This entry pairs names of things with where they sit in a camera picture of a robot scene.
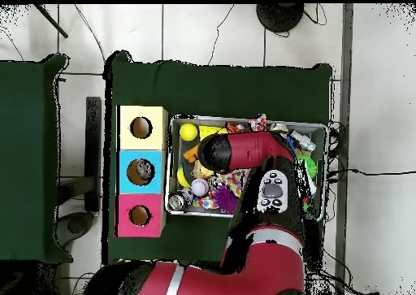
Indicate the purple spiky ball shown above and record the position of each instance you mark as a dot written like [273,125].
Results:
[224,199]

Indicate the wooden three-hole box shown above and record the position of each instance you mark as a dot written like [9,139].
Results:
[157,184]

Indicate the polka dot cloth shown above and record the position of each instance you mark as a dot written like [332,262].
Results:
[232,179]
[258,122]

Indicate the yellow ball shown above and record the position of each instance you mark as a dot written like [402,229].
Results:
[188,131]

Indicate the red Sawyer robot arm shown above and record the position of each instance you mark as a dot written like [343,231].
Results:
[250,150]

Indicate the white baseball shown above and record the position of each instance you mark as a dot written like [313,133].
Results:
[199,187]

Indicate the grey oval floor object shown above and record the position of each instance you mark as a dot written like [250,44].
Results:
[76,226]

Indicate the dark green table cloth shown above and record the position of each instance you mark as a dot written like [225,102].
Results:
[26,113]
[211,87]

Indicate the yellow toy banana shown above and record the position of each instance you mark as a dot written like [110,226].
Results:
[181,177]

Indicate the black tripod leg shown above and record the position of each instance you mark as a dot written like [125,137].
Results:
[52,21]

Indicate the black upright stand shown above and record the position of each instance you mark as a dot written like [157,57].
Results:
[93,129]

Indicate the black round stand base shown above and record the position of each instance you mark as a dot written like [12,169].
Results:
[279,17]

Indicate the yellow plush toy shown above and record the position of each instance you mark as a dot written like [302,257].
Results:
[201,171]

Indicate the green spiky ball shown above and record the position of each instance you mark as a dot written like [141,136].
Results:
[309,163]

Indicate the orange block toy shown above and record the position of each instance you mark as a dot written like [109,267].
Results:
[191,153]

